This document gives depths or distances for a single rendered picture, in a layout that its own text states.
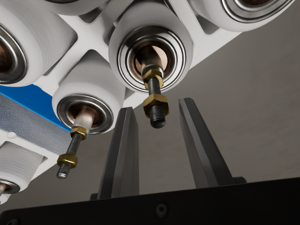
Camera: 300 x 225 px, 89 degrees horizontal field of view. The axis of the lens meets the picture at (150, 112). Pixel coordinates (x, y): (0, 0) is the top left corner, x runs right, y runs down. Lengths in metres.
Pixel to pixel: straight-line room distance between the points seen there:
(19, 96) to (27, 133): 0.09
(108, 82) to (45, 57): 0.08
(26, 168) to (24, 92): 0.18
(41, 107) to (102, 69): 0.27
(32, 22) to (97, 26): 0.07
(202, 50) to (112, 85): 0.15
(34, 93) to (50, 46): 0.28
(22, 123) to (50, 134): 0.07
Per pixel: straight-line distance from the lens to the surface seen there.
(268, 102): 0.68
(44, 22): 0.24
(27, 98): 0.48
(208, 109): 0.59
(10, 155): 0.48
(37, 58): 0.21
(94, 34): 0.25
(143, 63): 0.16
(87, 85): 0.21
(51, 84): 0.31
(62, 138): 0.50
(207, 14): 0.19
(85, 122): 0.21
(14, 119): 0.48
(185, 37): 0.18
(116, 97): 0.22
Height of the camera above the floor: 0.41
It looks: 49 degrees down
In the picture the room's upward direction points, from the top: 177 degrees clockwise
